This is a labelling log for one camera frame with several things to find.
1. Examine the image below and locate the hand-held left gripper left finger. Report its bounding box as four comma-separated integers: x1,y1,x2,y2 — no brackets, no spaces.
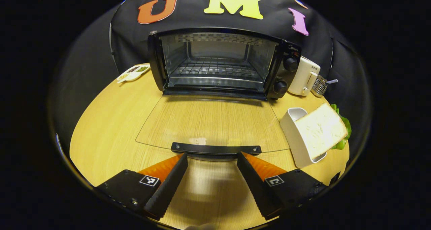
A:
94,153,189,221

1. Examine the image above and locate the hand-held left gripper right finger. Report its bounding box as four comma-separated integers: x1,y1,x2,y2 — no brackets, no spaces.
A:
237,152,329,221

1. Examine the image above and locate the white bread lettuce sandwich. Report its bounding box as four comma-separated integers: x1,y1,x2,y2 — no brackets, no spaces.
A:
295,103,352,160

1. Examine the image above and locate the black electric oven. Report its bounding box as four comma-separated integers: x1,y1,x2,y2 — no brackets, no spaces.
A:
135,27,302,156

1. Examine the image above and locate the white rectangular tray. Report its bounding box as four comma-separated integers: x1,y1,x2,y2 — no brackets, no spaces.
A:
280,107,327,169

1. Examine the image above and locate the white divided dish with beans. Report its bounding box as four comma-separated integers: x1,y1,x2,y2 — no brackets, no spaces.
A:
117,64,151,84

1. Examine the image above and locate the white toaster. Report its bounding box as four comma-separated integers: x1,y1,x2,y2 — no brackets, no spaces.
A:
288,56,321,96

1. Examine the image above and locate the black backdrop cloth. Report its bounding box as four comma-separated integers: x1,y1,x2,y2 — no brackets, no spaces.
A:
49,0,372,156

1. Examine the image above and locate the metal wire basket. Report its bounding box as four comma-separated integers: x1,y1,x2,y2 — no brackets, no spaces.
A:
310,74,338,98

